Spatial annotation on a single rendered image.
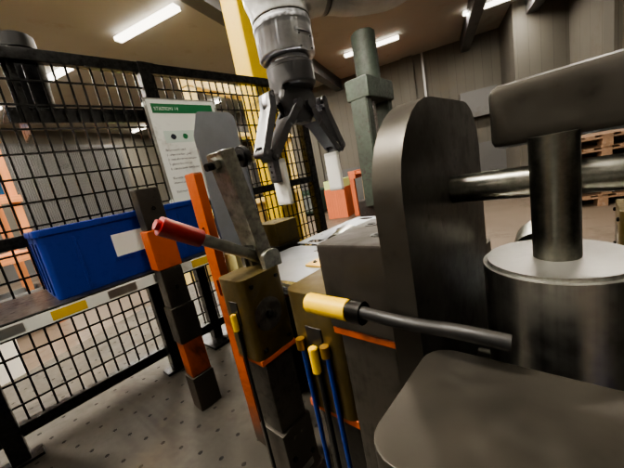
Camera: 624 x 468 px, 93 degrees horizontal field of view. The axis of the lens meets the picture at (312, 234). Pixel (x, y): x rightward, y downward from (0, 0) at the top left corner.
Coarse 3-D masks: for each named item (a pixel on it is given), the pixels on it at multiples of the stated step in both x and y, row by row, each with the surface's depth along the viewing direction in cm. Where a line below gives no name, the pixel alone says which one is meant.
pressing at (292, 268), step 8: (288, 248) 72; (296, 248) 71; (304, 248) 69; (312, 248) 68; (280, 256) 66; (288, 256) 65; (296, 256) 63; (304, 256) 62; (312, 256) 61; (280, 264) 60; (288, 264) 59; (296, 264) 58; (304, 264) 57; (280, 272) 55; (288, 272) 54; (296, 272) 53; (304, 272) 52; (312, 272) 51; (288, 280) 50; (296, 280) 49
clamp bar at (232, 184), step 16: (208, 160) 39; (224, 160) 37; (240, 160) 40; (224, 176) 38; (240, 176) 38; (224, 192) 40; (240, 192) 38; (240, 208) 39; (240, 224) 40; (256, 224) 40; (240, 240) 42; (256, 240) 40
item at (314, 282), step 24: (288, 288) 26; (312, 288) 25; (312, 336) 25; (336, 336) 24; (312, 360) 25; (336, 360) 24; (312, 384) 27; (336, 384) 25; (336, 408) 25; (336, 432) 29; (336, 456) 27; (360, 456) 27
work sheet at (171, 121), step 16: (160, 112) 85; (176, 112) 88; (192, 112) 92; (160, 128) 85; (176, 128) 88; (192, 128) 92; (160, 144) 85; (176, 144) 88; (192, 144) 92; (160, 160) 85; (176, 160) 88; (192, 160) 92; (176, 176) 88; (176, 192) 88
